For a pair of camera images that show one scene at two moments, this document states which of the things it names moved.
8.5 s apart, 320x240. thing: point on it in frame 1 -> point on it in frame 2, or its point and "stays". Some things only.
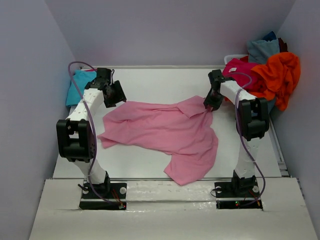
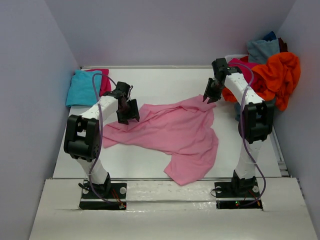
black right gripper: (209, 101) -> (208, 92)
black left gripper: (119, 96) -> (133, 113)
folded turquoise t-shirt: (81, 78) stays
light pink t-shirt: (183, 130) stays
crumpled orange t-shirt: (277, 78) stays
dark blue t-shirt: (270, 36) stays
